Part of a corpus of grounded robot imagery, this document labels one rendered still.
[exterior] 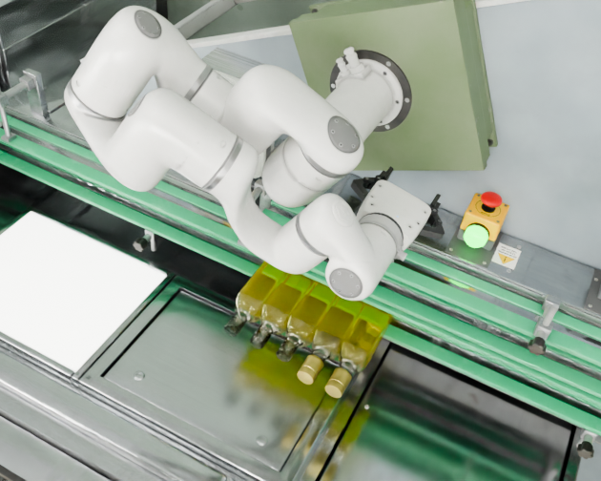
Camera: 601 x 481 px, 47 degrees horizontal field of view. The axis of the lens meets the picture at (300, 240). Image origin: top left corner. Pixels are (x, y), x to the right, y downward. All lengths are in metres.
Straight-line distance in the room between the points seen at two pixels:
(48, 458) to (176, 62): 0.80
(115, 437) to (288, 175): 0.64
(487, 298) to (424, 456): 0.34
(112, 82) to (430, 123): 0.56
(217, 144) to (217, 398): 0.66
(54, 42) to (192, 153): 1.27
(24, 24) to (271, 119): 1.18
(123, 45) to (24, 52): 1.12
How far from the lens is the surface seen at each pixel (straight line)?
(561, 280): 1.38
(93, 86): 0.97
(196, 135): 0.88
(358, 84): 1.18
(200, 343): 1.49
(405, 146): 1.28
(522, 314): 1.32
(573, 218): 1.39
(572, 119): 1.28
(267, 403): 1.41
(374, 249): 0.98
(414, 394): 1.51
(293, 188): 1.01
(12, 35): 1.99
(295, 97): 0.95
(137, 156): 0.90
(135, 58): 0.94
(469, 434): 1.49
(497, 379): 1.43
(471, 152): 1.24
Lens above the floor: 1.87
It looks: 42 degrees down
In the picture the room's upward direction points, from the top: 142 degrees counter-clockwise
